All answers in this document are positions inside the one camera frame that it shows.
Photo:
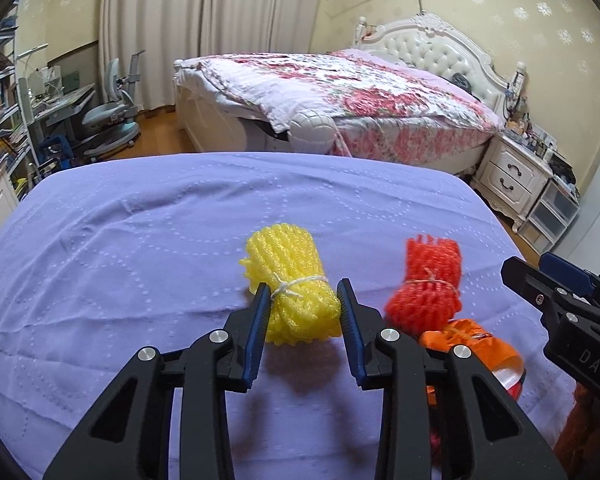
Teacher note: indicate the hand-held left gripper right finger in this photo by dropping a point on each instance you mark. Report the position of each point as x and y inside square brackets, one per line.
[348, 331]

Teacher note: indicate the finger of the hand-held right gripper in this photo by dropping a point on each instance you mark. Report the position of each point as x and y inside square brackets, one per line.
[565, 270]
[527, 282]

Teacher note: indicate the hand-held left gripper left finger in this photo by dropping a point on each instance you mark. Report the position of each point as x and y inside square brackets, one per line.
[256, 331]

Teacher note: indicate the yellow foam net bundle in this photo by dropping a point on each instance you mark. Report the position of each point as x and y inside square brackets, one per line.
[290, 290]

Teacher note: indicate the person's right forearm orange sleeve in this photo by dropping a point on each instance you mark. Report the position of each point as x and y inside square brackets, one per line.
[580, 435]

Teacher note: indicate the plastic drawer unit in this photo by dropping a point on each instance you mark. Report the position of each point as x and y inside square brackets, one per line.
[552, 215]

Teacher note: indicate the orange plastic wrapper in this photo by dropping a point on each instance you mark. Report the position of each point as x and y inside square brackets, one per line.
[480, 345]

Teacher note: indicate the red foam net bundle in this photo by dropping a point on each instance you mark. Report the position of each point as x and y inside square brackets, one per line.
[427, 285]

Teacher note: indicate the black bag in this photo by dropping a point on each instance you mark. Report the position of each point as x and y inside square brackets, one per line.
[565, 172]

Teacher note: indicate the white nightstand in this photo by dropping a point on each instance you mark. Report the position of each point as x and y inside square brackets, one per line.
[510, 180]

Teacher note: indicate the group of small bottles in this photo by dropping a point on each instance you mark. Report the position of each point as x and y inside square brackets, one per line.
[527, 130]

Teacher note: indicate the purple tablecloth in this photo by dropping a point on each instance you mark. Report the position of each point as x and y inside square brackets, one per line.
[130, 260]

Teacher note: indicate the white volleyball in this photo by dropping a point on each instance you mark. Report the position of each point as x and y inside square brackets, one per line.
[312, 132]

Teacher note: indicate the white bed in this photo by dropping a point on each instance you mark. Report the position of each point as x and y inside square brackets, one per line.
[205, 115]

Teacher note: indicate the floral blanket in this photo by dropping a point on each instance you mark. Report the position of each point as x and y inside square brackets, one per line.
[370, 95]

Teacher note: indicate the grey desk chair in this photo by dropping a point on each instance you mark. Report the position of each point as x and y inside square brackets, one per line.
[110, 120]

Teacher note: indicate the grey study desk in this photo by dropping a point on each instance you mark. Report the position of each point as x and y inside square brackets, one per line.
[60, 105]

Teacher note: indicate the beige curtains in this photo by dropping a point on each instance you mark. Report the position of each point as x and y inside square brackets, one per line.
[205, 25]

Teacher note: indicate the bookshelf with books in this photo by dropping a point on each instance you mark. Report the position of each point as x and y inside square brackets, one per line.
[0, 110]

